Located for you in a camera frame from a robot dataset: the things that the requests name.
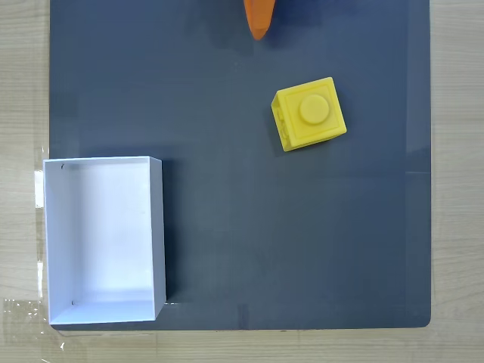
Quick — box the yellow toy building block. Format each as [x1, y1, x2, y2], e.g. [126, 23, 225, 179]
[270, 76, 348, 153]

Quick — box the clear tape patch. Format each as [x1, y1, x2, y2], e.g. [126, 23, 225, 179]
[2, 297, 65, 352]

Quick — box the dark grey table mat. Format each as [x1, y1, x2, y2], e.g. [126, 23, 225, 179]
[48, 0, 433, 332]

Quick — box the white open cardboard box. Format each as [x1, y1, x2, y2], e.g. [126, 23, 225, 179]
[42, 154, 168, 326]

